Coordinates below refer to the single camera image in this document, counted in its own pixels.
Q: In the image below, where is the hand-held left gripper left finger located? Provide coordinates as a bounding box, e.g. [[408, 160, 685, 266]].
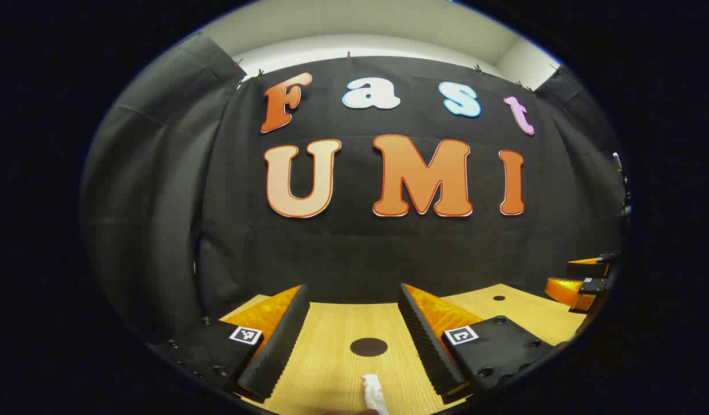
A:
[[149, 284, 311, 404]]

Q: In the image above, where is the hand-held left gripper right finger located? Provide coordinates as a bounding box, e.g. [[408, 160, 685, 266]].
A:
[[397, 283, 556, 405]]

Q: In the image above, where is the dark brown round coaster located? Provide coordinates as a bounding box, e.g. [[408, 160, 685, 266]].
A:
[[350, 338, 389, 357]]

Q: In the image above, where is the wooden desktop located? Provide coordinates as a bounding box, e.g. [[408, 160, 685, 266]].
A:
[[219, 282, 589, 415]]

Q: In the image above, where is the black side curtain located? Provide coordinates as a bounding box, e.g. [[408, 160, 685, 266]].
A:
[[80, 33, 244, 346], [533, 65, 627, 260]]

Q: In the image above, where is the black backdrop cloth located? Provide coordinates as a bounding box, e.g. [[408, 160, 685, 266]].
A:
[[196, 55, 620, 306]]

